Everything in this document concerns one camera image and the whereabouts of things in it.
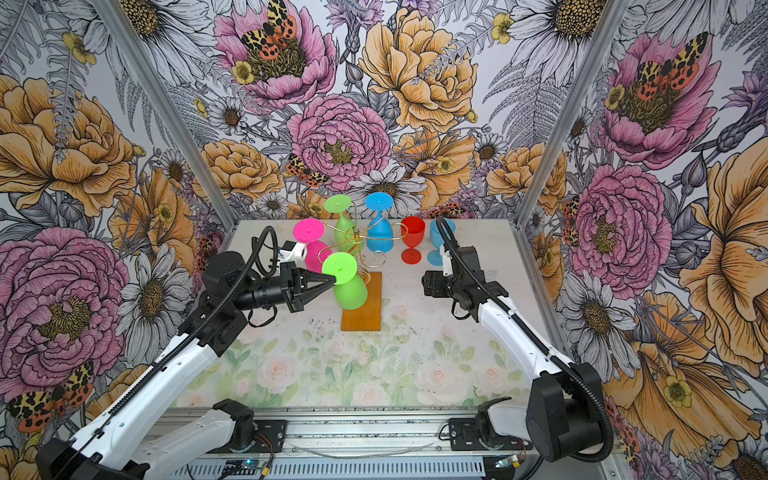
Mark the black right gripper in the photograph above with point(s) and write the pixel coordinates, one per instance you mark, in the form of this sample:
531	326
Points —
432	284

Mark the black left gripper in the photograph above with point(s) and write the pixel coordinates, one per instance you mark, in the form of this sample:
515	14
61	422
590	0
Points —
292	288

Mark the light blue wine glass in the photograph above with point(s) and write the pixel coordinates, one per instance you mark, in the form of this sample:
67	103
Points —
434	257

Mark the green wine glass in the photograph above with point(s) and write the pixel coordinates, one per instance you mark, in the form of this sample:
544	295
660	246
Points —
339	205
350	290

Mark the pink wine glass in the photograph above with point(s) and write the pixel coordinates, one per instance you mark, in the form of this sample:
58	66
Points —
309	233

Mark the red wine glass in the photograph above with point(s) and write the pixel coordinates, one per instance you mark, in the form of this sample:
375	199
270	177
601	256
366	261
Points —
413	231

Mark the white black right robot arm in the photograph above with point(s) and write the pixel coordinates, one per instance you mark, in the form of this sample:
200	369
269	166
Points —
565	414

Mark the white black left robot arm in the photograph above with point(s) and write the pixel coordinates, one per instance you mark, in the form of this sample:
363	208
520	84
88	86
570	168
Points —
114	444

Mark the wooden rack base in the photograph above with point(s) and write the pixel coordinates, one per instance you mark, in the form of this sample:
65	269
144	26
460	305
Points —
367	318

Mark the back blue wine glass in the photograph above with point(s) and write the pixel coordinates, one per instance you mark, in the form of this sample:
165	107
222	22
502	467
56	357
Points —
379	232

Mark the green circuit board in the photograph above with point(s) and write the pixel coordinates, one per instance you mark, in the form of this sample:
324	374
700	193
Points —
248	466

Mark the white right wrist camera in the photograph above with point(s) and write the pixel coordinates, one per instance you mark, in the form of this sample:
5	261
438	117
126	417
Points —
446	260

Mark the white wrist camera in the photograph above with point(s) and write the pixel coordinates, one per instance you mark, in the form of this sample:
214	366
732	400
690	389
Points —
446	260
292	251

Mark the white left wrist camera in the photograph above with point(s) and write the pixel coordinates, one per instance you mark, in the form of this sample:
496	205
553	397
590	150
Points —
292	251

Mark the right aluminium corner post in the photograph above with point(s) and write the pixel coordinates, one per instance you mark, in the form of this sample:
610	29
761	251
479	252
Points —
599	48

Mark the aluminium corner post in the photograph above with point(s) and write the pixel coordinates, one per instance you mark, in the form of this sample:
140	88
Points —
599	48
118	25

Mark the left aluminium corner post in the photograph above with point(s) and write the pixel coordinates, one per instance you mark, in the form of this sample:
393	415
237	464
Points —
118	25

